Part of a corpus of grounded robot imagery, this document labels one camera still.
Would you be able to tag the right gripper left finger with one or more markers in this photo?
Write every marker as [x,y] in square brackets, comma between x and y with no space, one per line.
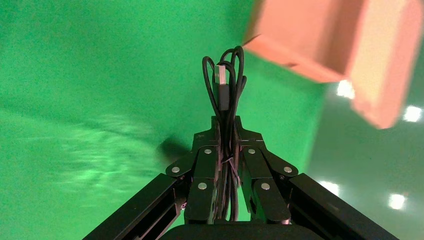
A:
[202,179]

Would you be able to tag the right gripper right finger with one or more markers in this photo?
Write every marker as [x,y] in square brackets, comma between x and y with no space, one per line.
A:
[265,185]

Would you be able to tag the open brown cardboard box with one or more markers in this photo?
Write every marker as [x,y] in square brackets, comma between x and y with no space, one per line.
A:
[324,36]

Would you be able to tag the green table cloth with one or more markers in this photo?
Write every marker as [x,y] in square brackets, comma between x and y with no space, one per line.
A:
[99,82]

